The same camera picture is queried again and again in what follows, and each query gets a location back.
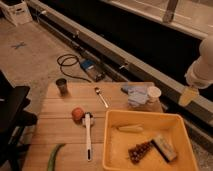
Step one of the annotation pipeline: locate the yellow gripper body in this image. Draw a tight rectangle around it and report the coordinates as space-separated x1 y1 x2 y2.
178 86 199 107

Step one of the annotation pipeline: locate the light blue towel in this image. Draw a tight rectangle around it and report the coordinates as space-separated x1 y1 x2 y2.
121 84 148 107

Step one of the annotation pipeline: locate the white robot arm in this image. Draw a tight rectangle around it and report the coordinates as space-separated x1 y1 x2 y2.
178 35 213 107

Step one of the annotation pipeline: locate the rectangular sponge block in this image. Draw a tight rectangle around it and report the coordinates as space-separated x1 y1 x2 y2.
152 135 177 162

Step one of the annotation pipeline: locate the yellow plastic bin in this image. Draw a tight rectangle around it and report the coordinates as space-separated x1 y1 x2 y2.
103 110 199 171

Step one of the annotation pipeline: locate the bunch of dark grapes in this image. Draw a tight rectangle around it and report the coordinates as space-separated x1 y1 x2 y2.
128 142 152 164

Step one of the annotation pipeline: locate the metal spoon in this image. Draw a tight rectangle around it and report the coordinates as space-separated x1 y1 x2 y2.
94 87 109 108

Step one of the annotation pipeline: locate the blue power box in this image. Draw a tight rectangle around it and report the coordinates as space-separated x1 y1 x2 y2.
80 59 105 82

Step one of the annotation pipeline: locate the orange ball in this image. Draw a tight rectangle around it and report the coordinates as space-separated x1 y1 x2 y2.
71 107 84 122

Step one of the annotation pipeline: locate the dark metal cup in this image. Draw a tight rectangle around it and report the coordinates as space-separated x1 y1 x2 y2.
56 78 68 95

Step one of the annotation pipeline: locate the black chair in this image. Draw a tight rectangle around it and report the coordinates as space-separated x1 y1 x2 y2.
0 70 37 171

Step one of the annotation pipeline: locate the white cardboard box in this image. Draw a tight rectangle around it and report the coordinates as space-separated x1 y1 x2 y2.
0 0 32 26

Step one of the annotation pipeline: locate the black cable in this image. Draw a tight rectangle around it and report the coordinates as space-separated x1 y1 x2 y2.
56 53 92 83

